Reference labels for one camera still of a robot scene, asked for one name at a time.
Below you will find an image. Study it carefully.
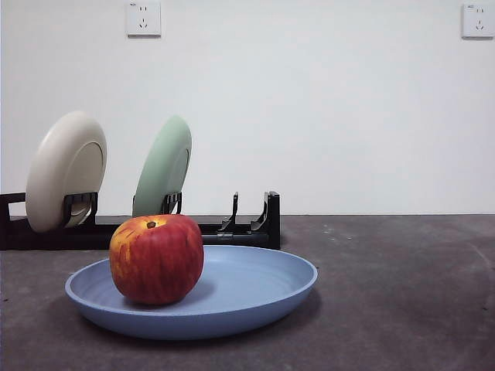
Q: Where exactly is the blue round plate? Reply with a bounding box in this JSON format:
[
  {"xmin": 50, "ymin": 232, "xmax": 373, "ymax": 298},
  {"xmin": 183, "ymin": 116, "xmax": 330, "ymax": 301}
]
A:
[{"xmin": 64, "ymin": 244, "xmax": 319, "ymax": 342}]

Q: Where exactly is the red apple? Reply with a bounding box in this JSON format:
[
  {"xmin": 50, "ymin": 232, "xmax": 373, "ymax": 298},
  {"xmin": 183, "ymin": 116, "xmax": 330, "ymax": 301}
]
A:
[{"xmin": 108, "ymin": 214, "xmax": 205, "ymax": 306}]

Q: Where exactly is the black plate rack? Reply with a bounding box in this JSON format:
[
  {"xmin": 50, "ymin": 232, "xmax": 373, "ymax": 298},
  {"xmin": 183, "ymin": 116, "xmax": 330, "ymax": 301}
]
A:
[{"xmin": 0, "ymin": 190, "xmax": 282, "ymax": 251}]

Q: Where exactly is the light green round plate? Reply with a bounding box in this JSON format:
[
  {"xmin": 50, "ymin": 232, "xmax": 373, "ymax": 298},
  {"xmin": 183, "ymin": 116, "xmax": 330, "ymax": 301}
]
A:
[{"xmin": 131, "ymin": 114, "xmax": 193, "ymax": 217}]

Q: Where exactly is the cream round plate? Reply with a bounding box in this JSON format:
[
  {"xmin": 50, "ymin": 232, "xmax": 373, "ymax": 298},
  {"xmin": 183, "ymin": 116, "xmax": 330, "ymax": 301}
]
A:
[{"xmin": 25, "ymin": 111, "xmax": 108, "ymax": 234}]

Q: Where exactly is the white wall socket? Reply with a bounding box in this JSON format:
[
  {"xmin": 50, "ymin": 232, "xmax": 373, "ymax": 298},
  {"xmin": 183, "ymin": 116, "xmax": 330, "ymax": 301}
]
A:
[
  {"xmin": 126, "ymin": 0, "xmax": 162, "ymax": 39},
  {"xmin": 460, "ymin": 3, "xmax": 495, "ymax": 40}
]

